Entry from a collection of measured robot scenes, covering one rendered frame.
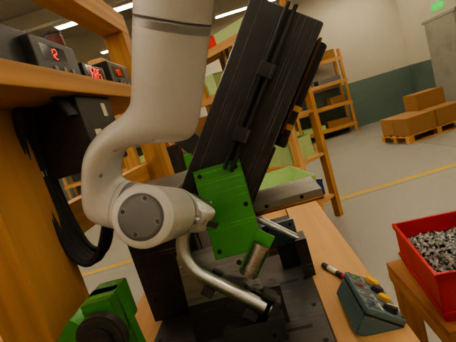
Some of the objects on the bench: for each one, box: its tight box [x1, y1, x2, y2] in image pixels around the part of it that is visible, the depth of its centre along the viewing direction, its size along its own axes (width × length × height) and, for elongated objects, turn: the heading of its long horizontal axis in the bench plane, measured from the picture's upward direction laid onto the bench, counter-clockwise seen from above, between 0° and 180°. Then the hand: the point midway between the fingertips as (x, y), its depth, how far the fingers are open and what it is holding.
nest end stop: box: [267, 295, 281, 326], centre depth 74 cm, size 4×7×6 cm, turn 57°
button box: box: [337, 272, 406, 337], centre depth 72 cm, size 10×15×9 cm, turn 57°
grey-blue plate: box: [261, 218, 301, 269], centre depth 100 cm, size 10×2×14 cm, turn 147°
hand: (195, 209), depth 75 cm, fingers closed on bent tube, 3 cm apart
